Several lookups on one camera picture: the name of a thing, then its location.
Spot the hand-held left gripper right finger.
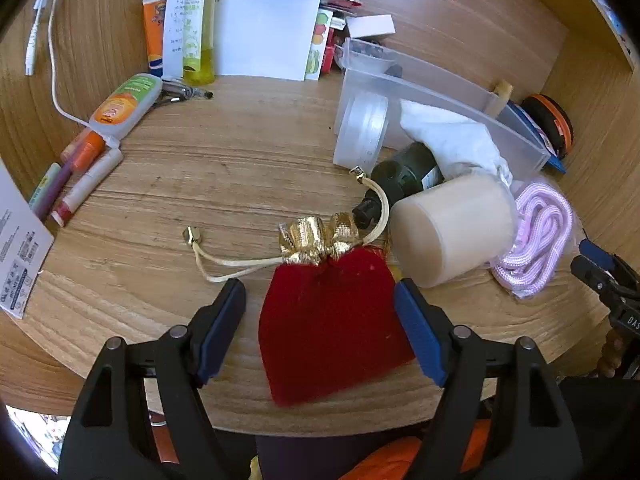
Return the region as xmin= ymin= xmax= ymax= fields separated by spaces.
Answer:
xmin=393 ymin=278 xmax=586 ymax=480

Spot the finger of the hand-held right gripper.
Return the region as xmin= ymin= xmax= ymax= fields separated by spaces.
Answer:
xmin=571 ymin=255 xmax=640 ymax=308
xmin=579 ymin=239 xmax=640 ymax=286

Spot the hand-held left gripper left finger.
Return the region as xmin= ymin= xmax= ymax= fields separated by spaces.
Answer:
xmin=57 ymin=277 xmax=248 ymax=480

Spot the red velvet drawstring pouch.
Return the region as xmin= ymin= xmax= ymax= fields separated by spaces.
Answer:
xmin=182 ymin=166 xmax=417 ymax=407

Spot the beige cylindrical jar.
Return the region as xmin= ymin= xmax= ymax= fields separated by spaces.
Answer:
xmin=389 ymin=176 xmax=521 ymax=289

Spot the white cloth drawstring pouch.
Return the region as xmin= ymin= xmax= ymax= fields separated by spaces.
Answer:
xmin=399 ymin=99 xmax=513 ymax=186

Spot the clear plastic bin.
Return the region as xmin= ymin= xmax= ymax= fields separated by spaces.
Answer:
xmin=332 ymin=37 xmax=550 ymax=181

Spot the blue notebook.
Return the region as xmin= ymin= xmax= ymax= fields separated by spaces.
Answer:
xmin=505 ymin=101 xmax=568 ymax=175

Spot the orange clothing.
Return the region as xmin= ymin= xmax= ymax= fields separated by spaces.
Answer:
xmin=345 ymin=417 xmax=493 ymax=480

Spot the orange and black round case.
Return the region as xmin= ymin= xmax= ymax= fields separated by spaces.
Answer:
xmin=521 ymin=94 xmax=575 ymax=160

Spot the dark green spray bottle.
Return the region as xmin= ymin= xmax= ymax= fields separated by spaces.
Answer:
xmin=352 ymin=142 xmax=446 ymax=231

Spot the white stick with red end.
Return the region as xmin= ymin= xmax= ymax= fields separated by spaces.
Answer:
xmin=50 ymin=149 xmax=124 ymax=227

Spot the round clear plastic container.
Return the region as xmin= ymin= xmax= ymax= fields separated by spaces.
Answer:
xmin=337 ymin=91 xmax=390 ymax=151

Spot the orange and purple marker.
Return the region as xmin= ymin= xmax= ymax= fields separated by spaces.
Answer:
xmin=42 ymin=130 xmax=107 ymax=221

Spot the white printed card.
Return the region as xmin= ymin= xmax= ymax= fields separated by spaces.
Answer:
xmin=0 ymin=160 xmax=55 ymax=318

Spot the pale green highlighter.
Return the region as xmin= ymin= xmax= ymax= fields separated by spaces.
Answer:
xmin=27 ymin=162 xmax=62 ymax=209

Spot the white tube with orange label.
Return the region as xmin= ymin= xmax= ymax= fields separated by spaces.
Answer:
xmin=89 ymin=74 xmax=164 ymax=150

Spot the yellow liquid spray bottle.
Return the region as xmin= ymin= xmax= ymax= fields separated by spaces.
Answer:
xmin=182 ymin=0 xmax=217 ymax=86

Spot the narrow printed paper slip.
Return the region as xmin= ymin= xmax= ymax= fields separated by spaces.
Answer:
xmin=164 ymin=0 xmax=191 ymax=78

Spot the fruit sticker sheet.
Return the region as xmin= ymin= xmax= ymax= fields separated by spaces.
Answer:
xmin=305 ymin=7 xmax=335 ymax=81

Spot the large white paper sheet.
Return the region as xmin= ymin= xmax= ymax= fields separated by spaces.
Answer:
xmin=215 ymin=0 xmax=325 ymax=82

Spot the small white card box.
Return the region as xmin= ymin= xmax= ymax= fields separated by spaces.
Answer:
xmin=345 ymin=14 xmax=394 ymax=38

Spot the white charger plug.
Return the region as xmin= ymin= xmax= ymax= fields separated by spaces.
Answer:
xmin=25 ymin=0 xmax=56 ymax=76

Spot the pink rope bundle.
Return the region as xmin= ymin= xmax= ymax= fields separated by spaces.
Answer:
xmin=490 ymin=182 xmax=574 ymax=300

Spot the white cable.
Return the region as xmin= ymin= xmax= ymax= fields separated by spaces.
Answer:
xmin=47 ymin=0 xmax=93 ymax=126

